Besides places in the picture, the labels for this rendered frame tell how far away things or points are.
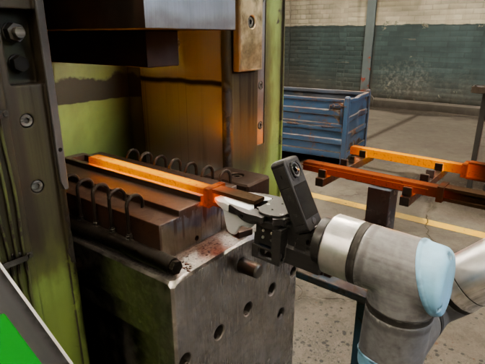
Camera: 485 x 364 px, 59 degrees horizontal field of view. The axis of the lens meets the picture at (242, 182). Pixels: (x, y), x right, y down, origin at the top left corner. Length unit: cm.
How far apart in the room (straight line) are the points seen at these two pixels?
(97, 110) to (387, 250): 82
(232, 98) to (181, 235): 39
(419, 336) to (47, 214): 57
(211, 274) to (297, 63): 865
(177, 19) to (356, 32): 808
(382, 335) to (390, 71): 793
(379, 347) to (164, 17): 54
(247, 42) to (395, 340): 68
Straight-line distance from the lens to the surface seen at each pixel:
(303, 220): 63
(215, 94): 101
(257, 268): 76
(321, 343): 202
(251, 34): 102
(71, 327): 85
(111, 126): 120
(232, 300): 80
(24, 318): 44
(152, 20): 64
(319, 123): 441
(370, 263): 59
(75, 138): 114
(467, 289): 72
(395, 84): 845
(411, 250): 59
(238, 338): 87
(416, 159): 125
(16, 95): 69
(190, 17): 69
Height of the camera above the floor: 126
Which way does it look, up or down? 19 degrees down
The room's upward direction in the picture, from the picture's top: straight up
